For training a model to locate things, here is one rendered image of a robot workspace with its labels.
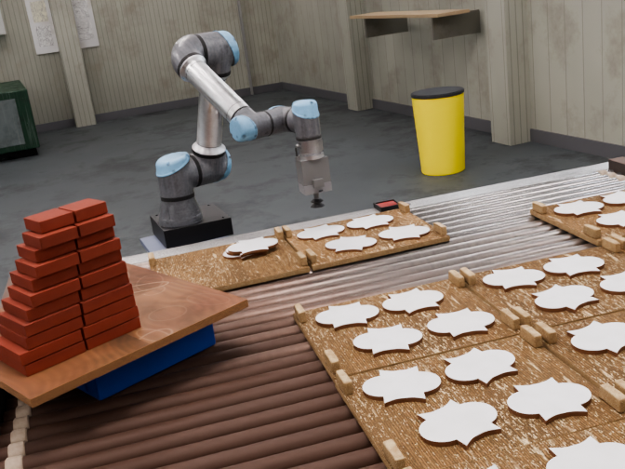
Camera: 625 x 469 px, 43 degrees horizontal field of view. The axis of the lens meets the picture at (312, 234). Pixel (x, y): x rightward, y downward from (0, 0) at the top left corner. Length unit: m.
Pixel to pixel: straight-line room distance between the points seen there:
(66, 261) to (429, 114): 5.24
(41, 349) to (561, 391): 0.94
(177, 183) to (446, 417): 1.56
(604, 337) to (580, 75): 5.52
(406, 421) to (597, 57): 5.69
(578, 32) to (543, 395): 5.76
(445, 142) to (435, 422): 5.35
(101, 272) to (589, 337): 0.96
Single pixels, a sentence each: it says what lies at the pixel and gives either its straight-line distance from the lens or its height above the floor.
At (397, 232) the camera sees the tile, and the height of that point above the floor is 0.94.
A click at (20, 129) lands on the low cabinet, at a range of 10.66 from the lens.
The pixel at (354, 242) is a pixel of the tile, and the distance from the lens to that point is 2.28.
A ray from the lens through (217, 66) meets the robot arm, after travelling 2.62.
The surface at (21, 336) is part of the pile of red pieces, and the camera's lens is 1.58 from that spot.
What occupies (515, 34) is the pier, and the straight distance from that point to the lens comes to 7.49.
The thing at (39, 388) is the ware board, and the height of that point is 1.04.
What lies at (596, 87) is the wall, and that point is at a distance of 6.94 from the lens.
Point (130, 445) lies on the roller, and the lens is 1.51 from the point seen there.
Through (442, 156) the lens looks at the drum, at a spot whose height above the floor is 0.16.
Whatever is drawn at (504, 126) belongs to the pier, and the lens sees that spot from 7.61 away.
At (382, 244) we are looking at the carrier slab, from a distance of 2.26.
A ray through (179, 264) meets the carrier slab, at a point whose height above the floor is 0.94.
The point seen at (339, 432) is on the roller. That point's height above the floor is 0.91.
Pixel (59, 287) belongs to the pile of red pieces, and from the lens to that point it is 1.57.
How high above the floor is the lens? 1.67
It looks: 18 degrees down
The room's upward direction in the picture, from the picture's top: 8 degrees counter-clockwise
